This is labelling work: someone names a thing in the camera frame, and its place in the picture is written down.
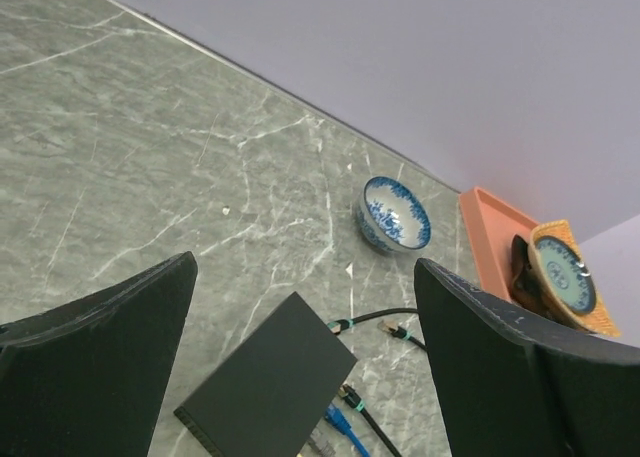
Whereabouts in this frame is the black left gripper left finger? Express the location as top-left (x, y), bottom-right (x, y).
top-left (1, 252), bottom-right (198, 456)

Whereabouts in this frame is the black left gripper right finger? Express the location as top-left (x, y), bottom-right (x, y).
top-left (414, 258), bottom-right (639, 456)

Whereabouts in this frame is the black braided ethernet cable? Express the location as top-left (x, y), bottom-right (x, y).
top-left (327, 307), bottom-right (429, 351)
top-left (339, 384), bottom-right (404, 457)

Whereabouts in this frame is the black network switch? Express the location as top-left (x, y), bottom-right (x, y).
top-left (174, 293), bottom-right (357, 457)

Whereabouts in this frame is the blue ethernet cable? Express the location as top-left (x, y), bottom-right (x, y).
top-left (324, 405), bottom-right (372, 457)

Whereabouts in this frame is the yellow triangular woven plate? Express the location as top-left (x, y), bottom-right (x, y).
top-left (527, 220), bottom-right (621, 337)

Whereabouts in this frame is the teal round patterned plate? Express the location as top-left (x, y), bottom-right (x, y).
top-left (533, 236), bottom-right (597, 315)

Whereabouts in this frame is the pink plastic tray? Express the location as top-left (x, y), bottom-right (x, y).
top-left (459, 187), bottom-right (538, 302)

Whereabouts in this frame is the blue white porcelain bowl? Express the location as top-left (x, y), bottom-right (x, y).
top-left (355, 176), bottom-right (431, 253)

